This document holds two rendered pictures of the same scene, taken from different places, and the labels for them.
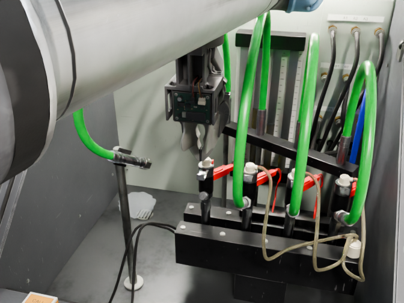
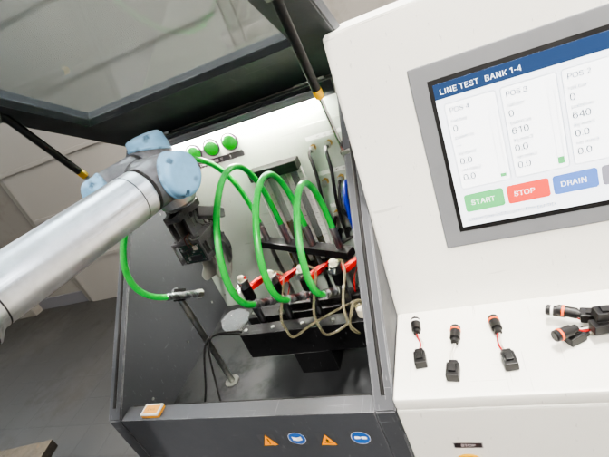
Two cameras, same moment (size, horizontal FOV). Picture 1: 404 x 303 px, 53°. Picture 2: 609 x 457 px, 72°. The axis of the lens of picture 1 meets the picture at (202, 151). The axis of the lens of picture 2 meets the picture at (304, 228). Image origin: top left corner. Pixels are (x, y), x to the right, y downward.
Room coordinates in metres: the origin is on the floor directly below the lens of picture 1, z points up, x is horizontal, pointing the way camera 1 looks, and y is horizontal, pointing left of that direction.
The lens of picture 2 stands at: (-0.22, -0.36, 1.60)
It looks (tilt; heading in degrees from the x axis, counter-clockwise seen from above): 25 degrees down; 10
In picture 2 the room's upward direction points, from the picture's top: 23 degrees counter-clockwise
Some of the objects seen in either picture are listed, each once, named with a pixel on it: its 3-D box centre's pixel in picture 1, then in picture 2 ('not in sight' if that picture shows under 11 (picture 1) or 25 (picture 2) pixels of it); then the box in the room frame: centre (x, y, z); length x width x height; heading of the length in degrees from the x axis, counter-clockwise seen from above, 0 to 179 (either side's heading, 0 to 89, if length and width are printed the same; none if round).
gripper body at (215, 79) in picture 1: (196, 76); (193, 230); (0.55, 0.01, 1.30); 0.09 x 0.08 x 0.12; 166
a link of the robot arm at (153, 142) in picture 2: not in sight; (155, 161); (0.56, 0.01, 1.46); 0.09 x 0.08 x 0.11; 152
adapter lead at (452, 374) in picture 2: not in sight; (454, 350); (0.35, -0.42, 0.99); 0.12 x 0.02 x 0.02; 160
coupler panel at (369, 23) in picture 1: (345, 77); (338, 177); (0.82, -0.30, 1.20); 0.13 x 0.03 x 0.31; 76
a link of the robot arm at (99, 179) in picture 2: not in sight; (123, 185); (0.46, 0.04, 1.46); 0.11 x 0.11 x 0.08; 62
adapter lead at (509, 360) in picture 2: not in sight; (501, 340); (0.35, -0.50, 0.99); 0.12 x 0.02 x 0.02; 173
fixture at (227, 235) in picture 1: (263, 258); (314, 335); (0.60, -0.12, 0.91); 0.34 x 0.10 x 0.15; 76
